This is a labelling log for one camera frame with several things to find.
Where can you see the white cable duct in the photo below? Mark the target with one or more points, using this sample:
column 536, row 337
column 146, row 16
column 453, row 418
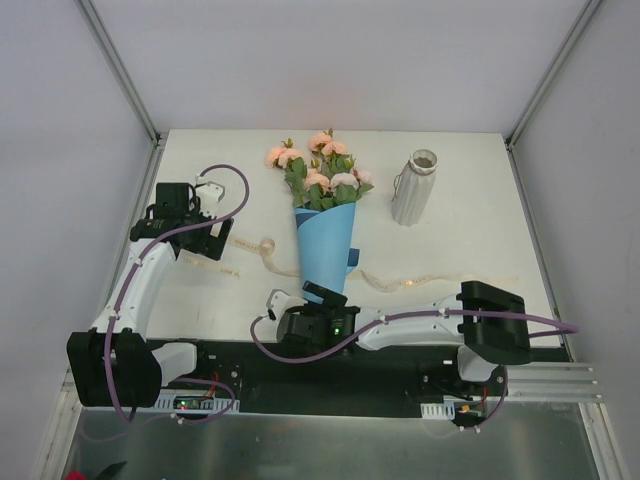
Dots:
column 438, row 411
column 198, row 405

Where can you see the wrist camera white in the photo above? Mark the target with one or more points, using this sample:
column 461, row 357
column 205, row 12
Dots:
column 279, row 301
column 210, row 195

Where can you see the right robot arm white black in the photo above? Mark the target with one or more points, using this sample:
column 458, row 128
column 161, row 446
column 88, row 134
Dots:
column 481, row 322

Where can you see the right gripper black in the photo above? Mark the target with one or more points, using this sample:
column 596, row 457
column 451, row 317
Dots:
column 325, row 291

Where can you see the cream printed ribbon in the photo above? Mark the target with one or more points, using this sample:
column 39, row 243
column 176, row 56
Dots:
column 266, row 248

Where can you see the left white cable duct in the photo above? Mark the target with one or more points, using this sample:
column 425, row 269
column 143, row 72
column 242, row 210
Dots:
column 198, row 405

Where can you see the aluminium frame post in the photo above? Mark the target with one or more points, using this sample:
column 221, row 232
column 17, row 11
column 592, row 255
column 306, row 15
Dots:
column 106, row 45
column 576, row 32

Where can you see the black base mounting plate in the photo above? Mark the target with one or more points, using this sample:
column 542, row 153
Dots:
column 391, row 383

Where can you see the right aluminium frame post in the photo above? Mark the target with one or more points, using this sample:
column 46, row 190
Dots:
column 576, row 32

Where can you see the red object bottom edge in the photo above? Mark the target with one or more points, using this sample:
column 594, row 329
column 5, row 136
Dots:
column 75, row 475

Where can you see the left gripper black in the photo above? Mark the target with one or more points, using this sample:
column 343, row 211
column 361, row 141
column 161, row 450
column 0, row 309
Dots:
column 215, row 240

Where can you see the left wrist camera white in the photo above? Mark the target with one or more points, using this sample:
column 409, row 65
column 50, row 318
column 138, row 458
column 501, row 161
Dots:
column 210, row 195

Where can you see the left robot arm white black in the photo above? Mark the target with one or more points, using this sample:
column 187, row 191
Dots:
column 113, row 362

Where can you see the left aluminium frame post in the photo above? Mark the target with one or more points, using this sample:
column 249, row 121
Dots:
column 106, row 45

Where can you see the right white cable duct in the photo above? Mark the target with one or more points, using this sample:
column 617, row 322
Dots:
column 438, row 411

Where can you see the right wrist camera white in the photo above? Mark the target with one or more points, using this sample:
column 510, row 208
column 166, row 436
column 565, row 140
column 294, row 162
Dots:
column 279, row 301

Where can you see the pink flower bouquet blue wrap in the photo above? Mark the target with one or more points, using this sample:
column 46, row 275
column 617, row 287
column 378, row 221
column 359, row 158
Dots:
column 325, row 185

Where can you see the white ribbed ceramic vase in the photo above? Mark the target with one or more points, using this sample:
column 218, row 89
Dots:
column 413, row 187

